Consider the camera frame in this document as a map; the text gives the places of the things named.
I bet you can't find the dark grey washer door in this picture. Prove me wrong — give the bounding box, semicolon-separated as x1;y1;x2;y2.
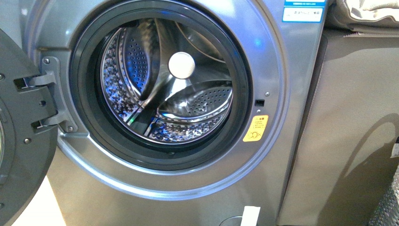
0;32;57;226

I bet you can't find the yellow warning sticker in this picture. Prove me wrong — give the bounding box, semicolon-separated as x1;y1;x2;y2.
243;115;269;142

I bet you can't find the grey front-load washing machine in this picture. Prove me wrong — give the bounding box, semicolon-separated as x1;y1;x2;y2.
1;0;324;226

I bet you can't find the dark woven laundry basket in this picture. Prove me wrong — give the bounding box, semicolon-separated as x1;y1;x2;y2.
367;167;399;226

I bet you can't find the blue white energy label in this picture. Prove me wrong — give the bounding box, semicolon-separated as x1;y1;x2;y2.
282;0;326;23

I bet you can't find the grey cabinet beside washer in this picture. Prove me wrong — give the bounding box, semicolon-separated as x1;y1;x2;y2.
278;29;399;226

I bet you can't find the beige folded cloth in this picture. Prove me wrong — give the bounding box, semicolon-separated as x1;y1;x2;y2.
325;0;399;35

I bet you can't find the white paper tag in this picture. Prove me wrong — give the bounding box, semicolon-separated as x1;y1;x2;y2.
240;206;261;226

